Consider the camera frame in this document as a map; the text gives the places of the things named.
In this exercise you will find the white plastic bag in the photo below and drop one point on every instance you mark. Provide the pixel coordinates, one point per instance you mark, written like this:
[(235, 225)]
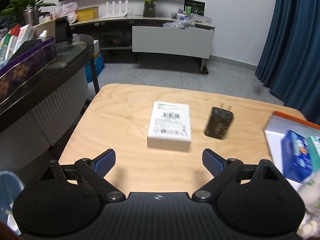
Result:
[(66, 11)]

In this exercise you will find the blue curtain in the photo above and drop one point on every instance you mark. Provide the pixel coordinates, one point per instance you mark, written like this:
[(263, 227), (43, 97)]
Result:
[(292, 42)]

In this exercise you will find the white router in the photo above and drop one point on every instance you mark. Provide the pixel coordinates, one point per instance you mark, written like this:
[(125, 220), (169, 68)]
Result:
[(115, 12)]

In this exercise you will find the beige box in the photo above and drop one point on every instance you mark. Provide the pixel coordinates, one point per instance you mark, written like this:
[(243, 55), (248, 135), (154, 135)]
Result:
[(46, 28)]

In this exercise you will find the white panel on casters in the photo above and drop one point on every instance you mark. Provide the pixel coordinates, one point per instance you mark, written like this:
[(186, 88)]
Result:
[(172, 42)]

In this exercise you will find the trash bin with plastic liner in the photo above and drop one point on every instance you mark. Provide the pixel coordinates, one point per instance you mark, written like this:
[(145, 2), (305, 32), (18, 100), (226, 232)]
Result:
[(10, 195)]

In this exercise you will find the small white cardboard box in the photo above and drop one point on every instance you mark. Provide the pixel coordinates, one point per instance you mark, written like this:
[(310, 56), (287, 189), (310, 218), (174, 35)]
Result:
[(170, 130)]

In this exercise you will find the white orange-rimmed tray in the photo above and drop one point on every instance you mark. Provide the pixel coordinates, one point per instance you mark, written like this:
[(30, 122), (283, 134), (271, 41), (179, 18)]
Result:
[(275, 135)]

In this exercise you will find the small white bottle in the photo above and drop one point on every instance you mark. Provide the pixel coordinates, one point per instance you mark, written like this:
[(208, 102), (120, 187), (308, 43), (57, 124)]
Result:
[(42, 35)]

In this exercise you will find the metal cup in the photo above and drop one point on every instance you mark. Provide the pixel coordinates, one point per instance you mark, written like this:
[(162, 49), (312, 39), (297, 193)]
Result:
[(31, 16)]

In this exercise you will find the black power adapter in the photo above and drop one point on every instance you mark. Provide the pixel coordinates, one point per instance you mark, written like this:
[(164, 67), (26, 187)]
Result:
[(217, 123)]

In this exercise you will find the yellow white carton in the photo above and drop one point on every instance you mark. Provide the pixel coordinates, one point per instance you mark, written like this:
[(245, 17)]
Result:
[(96, 47)]

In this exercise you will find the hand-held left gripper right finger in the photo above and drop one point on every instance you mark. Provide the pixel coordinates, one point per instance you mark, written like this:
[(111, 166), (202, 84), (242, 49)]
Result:
[(212, 161)]

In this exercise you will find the long television cabinet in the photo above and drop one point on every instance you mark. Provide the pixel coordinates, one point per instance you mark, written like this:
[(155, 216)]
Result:
[(115, 37)]

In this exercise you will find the blue tin box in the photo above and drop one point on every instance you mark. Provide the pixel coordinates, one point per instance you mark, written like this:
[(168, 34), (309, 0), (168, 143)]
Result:
[(295, 160)]

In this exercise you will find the blue water bottle pack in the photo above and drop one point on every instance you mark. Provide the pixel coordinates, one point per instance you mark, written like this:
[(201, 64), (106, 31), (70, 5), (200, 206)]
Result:
[(96, 67)]

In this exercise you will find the small boxes on cabinet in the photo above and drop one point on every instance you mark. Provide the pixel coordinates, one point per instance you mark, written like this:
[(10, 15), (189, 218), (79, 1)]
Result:
[(181, 16)]

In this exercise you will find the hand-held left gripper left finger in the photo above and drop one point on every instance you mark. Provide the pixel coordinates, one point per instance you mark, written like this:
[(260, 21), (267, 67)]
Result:
[(105, 162)]

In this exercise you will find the row of medicine boxes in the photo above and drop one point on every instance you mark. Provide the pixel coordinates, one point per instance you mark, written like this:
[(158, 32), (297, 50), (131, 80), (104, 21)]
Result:
[(15, 42)]

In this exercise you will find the leafy green potted plant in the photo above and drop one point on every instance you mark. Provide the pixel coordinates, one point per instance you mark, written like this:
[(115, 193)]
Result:
[(25, 2)]

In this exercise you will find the purple patterned box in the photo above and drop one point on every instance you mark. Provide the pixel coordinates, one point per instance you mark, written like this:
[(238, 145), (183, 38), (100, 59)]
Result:
[(27, 70)]

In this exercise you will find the green black box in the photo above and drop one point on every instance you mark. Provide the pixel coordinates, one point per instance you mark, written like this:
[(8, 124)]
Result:
[(194, 7)]

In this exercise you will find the yellow box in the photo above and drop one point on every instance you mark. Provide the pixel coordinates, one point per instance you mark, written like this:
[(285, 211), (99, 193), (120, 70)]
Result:
[(87, 13)]

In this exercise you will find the black upright box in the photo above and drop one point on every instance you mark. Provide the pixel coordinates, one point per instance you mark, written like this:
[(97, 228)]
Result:
[(61, 30)]

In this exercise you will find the clear plastic bags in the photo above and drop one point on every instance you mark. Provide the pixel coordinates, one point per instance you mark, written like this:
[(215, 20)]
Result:
[(175, 25)]

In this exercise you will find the green white bandage box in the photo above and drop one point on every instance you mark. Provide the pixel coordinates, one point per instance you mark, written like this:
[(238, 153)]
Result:
[(315, 152)]

